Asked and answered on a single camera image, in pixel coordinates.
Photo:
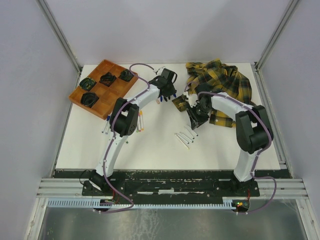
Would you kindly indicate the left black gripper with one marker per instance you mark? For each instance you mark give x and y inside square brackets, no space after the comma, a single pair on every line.
[172,92]

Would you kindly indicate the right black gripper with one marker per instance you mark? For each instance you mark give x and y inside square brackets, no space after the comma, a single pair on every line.
[196,121]

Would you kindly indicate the pink cap white marker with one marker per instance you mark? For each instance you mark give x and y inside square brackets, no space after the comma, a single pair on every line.
[181,141]

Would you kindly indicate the yellow cap marker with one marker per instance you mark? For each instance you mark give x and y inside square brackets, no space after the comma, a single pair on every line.
[141,120]

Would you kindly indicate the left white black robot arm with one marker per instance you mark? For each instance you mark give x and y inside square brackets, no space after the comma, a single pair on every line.
[124,121]

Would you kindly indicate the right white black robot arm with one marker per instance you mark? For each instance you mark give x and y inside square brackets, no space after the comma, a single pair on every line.
[253,129]

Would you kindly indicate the yellow plaid shirt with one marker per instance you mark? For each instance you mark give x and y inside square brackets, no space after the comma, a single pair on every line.
[219,76]

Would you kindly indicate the orange compartment tray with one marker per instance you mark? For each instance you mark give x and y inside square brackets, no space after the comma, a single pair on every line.
[98,92]

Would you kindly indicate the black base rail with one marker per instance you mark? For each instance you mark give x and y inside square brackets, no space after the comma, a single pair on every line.
[170,187]

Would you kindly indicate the white cable duct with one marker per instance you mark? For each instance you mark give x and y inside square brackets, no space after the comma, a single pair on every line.
[97,203]

